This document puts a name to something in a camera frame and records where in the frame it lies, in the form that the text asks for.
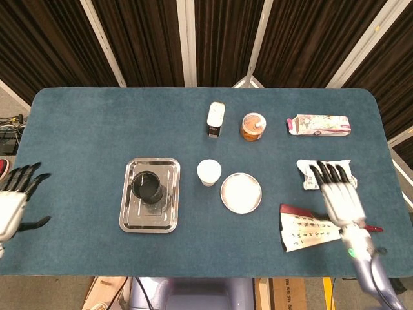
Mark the rectangular steel tray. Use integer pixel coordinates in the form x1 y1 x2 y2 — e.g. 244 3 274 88
119 157 181 233

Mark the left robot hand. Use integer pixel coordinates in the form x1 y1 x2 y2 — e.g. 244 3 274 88
0 162 52 243

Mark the blue table mat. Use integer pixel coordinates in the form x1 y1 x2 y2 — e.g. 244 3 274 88
0 87 413 278

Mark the dark brown pleated curtain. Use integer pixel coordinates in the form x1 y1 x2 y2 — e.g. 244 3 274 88
0 0 413 162

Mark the clear jar of rubber bands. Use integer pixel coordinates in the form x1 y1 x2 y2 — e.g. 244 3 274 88
239 112 267 142

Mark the upright wooden plank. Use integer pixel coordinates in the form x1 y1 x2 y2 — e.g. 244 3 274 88
254 277 270 310

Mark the small white black bottle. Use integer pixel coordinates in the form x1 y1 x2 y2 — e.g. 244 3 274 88
205 101 226 139

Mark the folding paper fan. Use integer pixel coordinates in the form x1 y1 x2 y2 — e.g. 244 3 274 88
279 203 384 253

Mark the white paper cup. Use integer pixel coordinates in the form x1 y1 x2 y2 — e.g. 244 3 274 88
196 159 223 187

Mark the floral paper carton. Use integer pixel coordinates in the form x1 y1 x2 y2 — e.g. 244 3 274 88
285 114 352 138

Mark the crumpled snack bag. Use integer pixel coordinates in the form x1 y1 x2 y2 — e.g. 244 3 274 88
296 159 358 191

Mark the purple robot torso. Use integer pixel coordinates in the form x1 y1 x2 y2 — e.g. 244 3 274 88
128 276 256 310

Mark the brown cardboard box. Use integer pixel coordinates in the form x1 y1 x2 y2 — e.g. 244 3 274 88
269 277 307 310

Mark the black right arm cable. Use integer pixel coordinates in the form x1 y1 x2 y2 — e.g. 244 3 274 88
367 247 393 298

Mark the light wooden crate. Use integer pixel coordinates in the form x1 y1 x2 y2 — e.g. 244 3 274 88
82 276 130 310

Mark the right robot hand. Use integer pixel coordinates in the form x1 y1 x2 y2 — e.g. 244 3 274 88
309 160 367 229

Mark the floor cable bundle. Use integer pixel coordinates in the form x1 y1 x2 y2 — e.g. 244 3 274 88
0 113 26 156

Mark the black cup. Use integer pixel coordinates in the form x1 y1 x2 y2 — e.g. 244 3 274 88
131 172 168 205

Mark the white saucer plate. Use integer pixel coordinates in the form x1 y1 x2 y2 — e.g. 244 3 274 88
220 172 263 214

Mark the white partition frame post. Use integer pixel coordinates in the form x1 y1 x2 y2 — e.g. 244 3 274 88
325 0 413 88
231 0 274 88
79 0 127 88
176 0 198 88

